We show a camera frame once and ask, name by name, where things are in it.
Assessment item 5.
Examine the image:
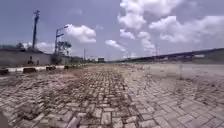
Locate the elevated concrete road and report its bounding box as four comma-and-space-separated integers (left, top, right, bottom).
109, 47, 224, 64

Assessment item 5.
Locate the grey concrete wall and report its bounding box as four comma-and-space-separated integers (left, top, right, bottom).
0, 48, 83, 67

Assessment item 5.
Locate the tree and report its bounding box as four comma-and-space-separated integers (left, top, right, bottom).
56, 40, 73, 57

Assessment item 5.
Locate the grey brick paved road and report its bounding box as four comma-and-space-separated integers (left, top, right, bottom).
0, 63, 224, 128

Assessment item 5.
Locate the dry bare ground strip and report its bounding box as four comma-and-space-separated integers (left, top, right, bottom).
146, 62, 224, 88

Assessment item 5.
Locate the street lamp pole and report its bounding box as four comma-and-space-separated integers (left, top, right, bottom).
54, 25, 69, 55

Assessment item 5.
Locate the black and white kerb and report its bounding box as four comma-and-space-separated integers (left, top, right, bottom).
0, 64, 73, 76

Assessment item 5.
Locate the dark tower pole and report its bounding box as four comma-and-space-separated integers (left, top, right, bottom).
31, 9, 41, 51

